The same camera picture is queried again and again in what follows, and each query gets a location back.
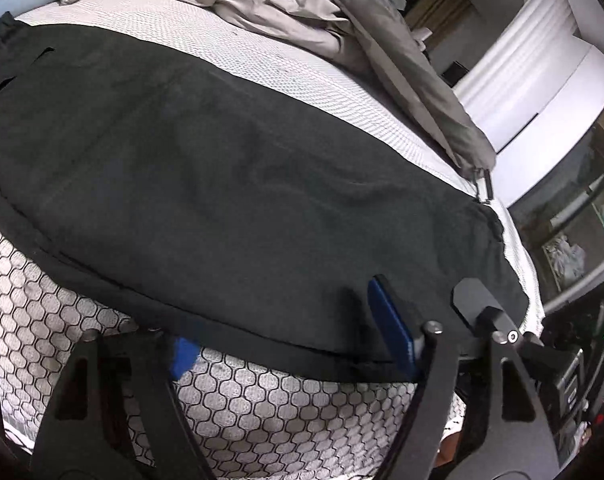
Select dark glass cabinet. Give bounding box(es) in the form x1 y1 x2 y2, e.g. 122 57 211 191
507 105 604 306

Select black pants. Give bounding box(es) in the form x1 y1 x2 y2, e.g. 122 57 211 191
0 10 530 383

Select dark grey duvet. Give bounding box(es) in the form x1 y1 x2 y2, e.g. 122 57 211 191
302 0 498 178

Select bed with honeycomb cover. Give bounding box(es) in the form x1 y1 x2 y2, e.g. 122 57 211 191
0 0 540 480

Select dark rectangular strap loop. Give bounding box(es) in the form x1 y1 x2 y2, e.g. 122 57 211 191
474 167 494 206

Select white curtain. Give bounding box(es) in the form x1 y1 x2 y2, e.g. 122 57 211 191
454 0 575 128

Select beige patterned drape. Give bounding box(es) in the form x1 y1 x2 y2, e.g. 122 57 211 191
409 0 475 48

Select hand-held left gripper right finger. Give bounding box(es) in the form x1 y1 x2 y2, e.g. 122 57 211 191
368 274 563 480

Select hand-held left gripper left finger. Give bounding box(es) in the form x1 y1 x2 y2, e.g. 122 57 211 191
29 329 218 480

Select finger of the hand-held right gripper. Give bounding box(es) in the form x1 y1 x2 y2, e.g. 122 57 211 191
451 279 520 347

